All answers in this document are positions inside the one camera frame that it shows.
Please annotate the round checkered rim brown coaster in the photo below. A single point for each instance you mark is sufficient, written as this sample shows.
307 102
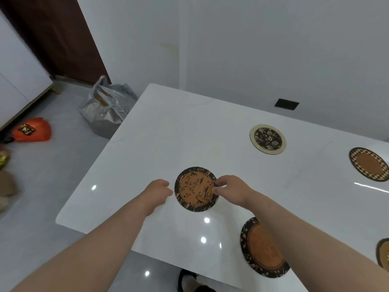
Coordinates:
369 164

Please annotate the person's right forearm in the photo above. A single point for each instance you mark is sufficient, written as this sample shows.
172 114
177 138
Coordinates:
310 240

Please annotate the round orange bird print coaster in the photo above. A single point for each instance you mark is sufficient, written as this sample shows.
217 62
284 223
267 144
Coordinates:
194 190

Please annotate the yellow green packet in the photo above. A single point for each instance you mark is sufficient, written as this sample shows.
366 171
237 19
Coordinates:
3 158

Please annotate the black wall socket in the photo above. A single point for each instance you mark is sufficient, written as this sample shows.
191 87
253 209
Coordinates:
287 104

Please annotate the round dark rim orange coaster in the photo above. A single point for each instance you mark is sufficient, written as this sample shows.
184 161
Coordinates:
384 253

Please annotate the person's left hand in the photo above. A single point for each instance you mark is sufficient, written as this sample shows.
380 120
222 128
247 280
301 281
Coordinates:
155 194

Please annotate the round leaf rim orange coaster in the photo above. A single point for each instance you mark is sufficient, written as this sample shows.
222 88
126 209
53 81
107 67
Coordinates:
263 249

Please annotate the person's right thumb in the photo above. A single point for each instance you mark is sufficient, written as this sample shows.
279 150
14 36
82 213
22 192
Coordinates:
220 190

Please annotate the person's left fingers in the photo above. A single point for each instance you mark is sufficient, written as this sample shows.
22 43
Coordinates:
165 189

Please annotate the dark brown wooden door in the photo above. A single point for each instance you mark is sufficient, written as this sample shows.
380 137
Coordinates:
57 36

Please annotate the round cream rim floral coaster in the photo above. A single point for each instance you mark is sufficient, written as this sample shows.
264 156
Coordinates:
268 139

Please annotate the grey plastic bag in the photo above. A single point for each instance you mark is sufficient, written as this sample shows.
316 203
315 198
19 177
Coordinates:
105 114

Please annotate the person's left forearm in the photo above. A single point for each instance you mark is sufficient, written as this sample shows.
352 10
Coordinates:
91 246

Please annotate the person's right hand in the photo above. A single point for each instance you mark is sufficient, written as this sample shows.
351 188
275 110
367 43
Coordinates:
238 190

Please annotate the white cabinet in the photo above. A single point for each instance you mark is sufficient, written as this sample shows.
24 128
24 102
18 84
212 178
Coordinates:
18 79

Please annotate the brown cardboard piece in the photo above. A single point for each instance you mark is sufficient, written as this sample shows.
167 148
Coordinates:
6 188

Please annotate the orange plastic bag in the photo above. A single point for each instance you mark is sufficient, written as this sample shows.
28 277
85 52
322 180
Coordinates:
33 130

